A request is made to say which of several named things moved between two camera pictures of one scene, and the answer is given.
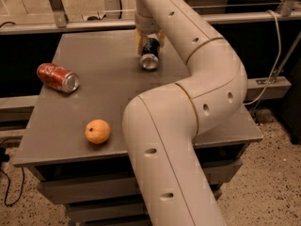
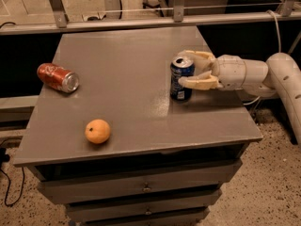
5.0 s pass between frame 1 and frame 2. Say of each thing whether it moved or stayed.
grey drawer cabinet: stayed
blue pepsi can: moved
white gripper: moved
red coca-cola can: stayed
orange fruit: stayed
